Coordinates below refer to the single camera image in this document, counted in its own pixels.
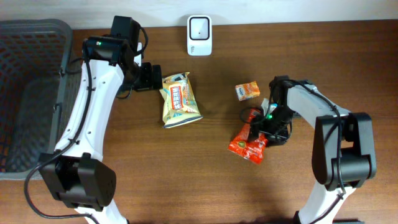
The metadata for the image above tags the red snack bag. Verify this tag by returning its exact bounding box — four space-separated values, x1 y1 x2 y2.
228 108 268 164

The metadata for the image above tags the orange tissue pack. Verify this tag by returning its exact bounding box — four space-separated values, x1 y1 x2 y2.
235 81 261 101

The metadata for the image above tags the cream wet wipes pack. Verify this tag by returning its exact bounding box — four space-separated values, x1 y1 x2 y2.
160 72 203 128

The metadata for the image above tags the teal tissue pack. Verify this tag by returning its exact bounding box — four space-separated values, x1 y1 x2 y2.
270 103 277 110

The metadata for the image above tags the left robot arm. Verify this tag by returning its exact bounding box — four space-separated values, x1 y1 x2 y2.
24 16 162 223

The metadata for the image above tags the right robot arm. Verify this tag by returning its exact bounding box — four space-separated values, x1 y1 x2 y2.
243 76 377 223

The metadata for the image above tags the white barcode scanner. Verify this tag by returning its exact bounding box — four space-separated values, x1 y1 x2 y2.
187 15 213 57

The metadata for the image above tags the grey plastic mesh basket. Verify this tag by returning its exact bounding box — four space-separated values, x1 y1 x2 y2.
1 19 81 180

